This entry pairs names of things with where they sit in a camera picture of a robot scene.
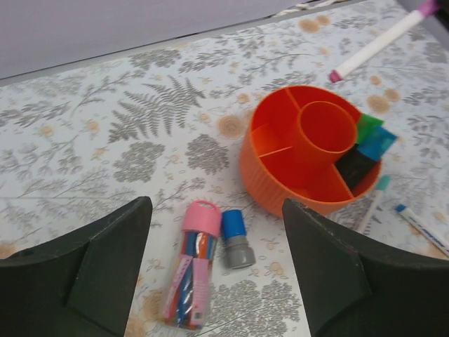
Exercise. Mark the blue capped white marker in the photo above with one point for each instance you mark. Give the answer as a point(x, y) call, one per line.
point(413, 219)

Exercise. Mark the orange round organizer container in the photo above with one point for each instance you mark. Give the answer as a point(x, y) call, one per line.
point(294, 139)

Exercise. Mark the pink capped pen tube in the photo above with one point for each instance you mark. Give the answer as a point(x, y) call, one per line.
point(187, 298)

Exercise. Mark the blue grey glue stick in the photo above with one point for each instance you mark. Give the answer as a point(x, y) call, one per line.
point(238, 252)

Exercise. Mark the blue black highlighter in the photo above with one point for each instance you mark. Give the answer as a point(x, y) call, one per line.
point(362, 158)

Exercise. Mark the floral table mat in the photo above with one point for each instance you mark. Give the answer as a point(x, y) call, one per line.
point(169, 124)

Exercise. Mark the green black highlighter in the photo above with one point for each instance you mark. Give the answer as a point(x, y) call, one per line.
point(365, 126)

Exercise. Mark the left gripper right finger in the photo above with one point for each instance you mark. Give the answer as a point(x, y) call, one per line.
point(352, 285)

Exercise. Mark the pink capped white marker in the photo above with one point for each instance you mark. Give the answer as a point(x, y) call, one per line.
point(412, 19)

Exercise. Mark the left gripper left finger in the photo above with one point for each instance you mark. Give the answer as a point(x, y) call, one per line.
point(78, 284)

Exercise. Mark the teal capped white marker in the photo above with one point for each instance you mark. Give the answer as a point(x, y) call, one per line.
point(374, 201)

